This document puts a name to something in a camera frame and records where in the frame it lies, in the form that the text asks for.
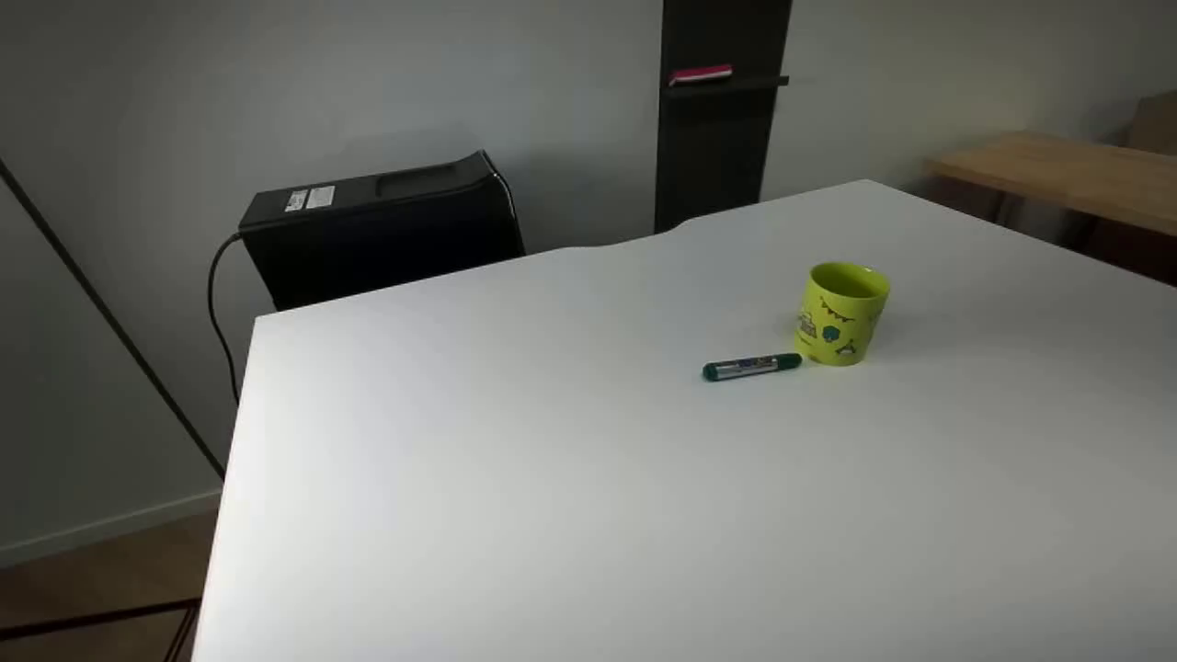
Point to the green whiteboard marker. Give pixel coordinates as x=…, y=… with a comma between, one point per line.
x=750, y=366

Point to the yellow-green printed mug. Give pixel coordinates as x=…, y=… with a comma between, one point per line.
x=839, y=315

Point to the black computer box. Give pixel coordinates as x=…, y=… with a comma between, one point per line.
x=381, y=241

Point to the tall black panel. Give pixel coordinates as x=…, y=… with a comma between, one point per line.
x=719, y=133

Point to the pink item on panel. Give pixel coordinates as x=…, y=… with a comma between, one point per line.
x=702, y=75

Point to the thin black tripod leg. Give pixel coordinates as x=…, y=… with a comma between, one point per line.
x=111, y=317
x=97, y=614

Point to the light wooden table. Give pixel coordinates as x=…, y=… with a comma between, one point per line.
x=1068, y=169

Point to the brown cardboard box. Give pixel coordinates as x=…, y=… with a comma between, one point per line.
x=1156, y=125

